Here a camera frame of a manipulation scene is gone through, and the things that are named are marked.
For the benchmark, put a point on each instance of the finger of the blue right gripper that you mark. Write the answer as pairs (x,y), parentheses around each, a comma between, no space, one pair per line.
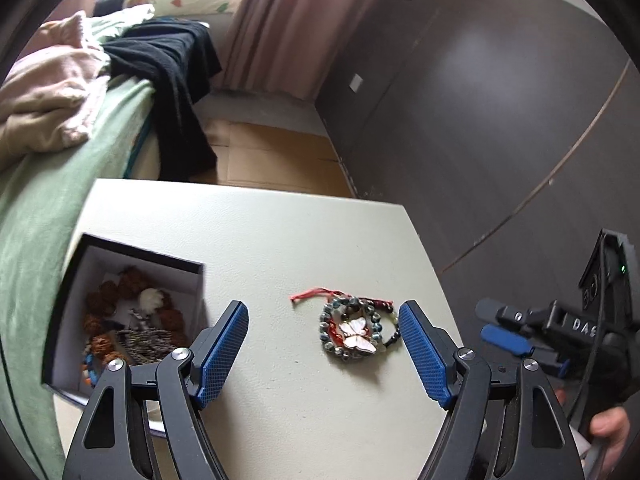
(503,339)

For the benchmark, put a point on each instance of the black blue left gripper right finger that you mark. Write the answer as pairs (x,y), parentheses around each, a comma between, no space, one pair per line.
(502,421)

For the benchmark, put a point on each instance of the black jewelry box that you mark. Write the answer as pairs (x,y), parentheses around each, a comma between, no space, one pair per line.
(118,300)

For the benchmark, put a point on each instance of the person's right hand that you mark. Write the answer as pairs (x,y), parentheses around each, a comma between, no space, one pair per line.
(621,458)

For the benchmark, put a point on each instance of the green bed sheet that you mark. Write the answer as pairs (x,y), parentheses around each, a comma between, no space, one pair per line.
(41,200)

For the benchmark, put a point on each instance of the flattened cardboard on floor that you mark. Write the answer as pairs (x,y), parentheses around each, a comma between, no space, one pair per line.
(257,156)

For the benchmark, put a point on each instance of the pink beige blanket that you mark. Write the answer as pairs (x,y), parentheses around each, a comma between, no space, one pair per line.
(51,97)

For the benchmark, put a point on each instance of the pink curtain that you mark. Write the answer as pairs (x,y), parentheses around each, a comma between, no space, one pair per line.
(286,46)

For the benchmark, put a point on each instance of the black knitted cloth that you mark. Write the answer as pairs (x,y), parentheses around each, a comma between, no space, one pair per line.
(179,59)

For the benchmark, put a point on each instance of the floral window seat cushion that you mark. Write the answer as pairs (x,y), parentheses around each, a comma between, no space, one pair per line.
(187,7)

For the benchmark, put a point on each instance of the white wall socket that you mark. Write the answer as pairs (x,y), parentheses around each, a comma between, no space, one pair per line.
(355,83)

